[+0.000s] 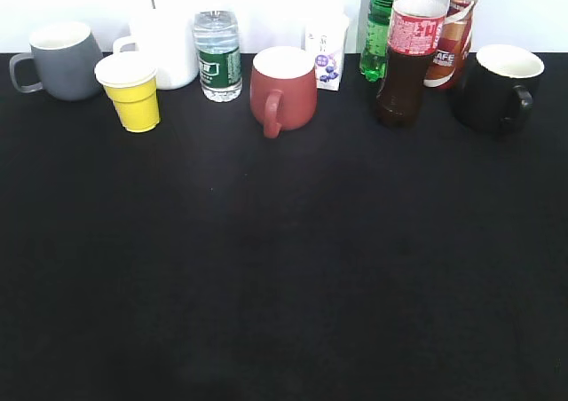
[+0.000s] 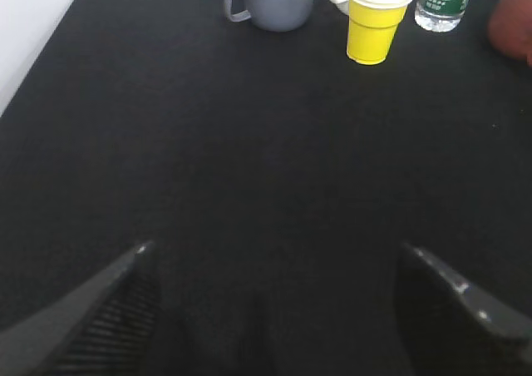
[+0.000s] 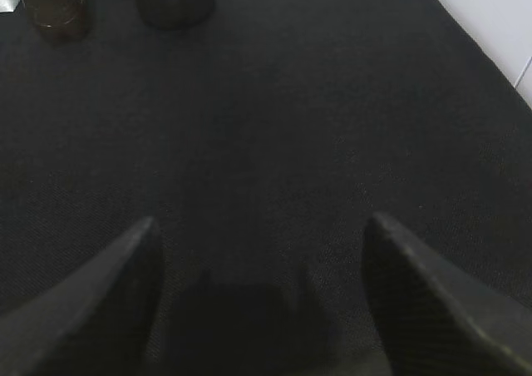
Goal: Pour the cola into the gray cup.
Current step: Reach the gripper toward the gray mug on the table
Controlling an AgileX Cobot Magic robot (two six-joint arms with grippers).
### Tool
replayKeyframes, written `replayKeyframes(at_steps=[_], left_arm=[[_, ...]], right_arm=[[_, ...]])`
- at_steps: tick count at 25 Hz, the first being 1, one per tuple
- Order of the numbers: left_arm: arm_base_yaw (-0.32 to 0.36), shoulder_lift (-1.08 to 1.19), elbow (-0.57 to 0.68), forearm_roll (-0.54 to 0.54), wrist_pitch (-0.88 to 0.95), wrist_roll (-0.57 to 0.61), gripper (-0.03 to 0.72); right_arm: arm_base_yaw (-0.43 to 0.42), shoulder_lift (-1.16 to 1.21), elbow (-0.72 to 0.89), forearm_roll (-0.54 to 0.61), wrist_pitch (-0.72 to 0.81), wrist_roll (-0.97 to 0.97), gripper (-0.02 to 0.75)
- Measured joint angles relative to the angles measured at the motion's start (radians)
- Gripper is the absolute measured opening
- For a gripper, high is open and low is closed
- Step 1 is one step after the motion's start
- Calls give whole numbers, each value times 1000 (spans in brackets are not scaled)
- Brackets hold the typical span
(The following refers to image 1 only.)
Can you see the cola bottle red label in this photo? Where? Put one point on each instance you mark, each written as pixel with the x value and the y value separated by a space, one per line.
pixel 414 33

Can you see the green sprite bottle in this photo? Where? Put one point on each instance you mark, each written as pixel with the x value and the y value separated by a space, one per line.
pixel 373 57

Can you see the red ceramic mug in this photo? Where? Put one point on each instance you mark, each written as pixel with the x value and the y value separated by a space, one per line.
pixel 283 90

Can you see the white blueberry milk carton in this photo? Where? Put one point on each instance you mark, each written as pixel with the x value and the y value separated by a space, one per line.
pixel 324 40

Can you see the clear water bottle green label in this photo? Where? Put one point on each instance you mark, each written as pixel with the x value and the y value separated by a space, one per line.
pixel 216 38

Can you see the white ceramic mug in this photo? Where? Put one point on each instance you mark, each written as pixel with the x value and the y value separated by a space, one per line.
pixel 166 37

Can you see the brown coffee drink bottle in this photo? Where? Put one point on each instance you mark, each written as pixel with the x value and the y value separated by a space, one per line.
pixel 453 46

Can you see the black ceramic mug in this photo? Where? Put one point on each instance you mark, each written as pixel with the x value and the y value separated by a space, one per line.
pixel 496 95

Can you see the grey ceramic mug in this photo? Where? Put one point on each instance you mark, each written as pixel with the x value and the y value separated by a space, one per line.
pixel 64 55

